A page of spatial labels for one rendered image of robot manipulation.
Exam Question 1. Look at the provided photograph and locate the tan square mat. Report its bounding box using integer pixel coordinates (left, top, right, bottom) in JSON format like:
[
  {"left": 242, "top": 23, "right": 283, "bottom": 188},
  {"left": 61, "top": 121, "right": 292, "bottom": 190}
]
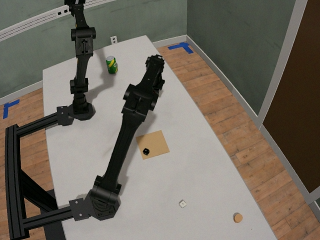
[{"left": 136, "top": 130, "right": 170, "bottom": 160}]

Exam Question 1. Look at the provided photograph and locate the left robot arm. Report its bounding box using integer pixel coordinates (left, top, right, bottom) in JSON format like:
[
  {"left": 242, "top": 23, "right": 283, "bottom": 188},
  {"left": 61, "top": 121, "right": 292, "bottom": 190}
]
[{"left": 69, "top": 0, "right": 96, "bottom": 115}]

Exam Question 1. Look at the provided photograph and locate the black die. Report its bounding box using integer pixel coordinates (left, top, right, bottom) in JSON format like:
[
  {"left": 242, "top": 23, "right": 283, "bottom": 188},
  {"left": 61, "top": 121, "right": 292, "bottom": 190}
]
[{"left": 142, "top": 148, "right": 150, "bottom": 156}]

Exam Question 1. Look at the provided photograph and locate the green and yellow soda can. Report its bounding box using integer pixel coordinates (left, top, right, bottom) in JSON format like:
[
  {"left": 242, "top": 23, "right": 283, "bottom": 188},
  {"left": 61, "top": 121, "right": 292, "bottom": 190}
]
[{"left": 106, "top": 55, "right": 118, "bottom": 74}]

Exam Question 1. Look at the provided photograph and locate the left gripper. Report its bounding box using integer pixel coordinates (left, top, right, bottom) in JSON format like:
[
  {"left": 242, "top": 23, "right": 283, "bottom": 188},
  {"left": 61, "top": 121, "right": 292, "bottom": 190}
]
[{"left": 64, "top": 0, "right": 86, "bottom": 6}]

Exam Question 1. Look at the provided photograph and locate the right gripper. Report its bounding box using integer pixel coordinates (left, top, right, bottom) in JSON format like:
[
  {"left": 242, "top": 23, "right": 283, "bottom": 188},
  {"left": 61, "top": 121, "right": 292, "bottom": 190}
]
[{"left": 152, "top": 76, "right": 165, "bottom": 94}]

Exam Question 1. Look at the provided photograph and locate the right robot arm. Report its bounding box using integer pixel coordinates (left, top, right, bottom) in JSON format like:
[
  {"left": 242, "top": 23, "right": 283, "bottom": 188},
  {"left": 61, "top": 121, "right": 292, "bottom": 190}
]
[{"left": 89, "top": 54, "right": 165, "bottom": 218}]

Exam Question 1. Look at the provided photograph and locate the tan short cylinder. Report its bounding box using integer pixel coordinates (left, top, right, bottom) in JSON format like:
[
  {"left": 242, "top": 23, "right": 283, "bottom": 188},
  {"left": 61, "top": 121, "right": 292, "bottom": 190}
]
[{"left": 233, "top": 214, "right": 243, "bottom": 223}]

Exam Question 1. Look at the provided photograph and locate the grey die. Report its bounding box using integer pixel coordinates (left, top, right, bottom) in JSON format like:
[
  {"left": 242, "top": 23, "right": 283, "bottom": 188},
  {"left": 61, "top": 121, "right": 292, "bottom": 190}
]
[{"left": 179, "top": 201, "right": 187, "bottom": 209}]

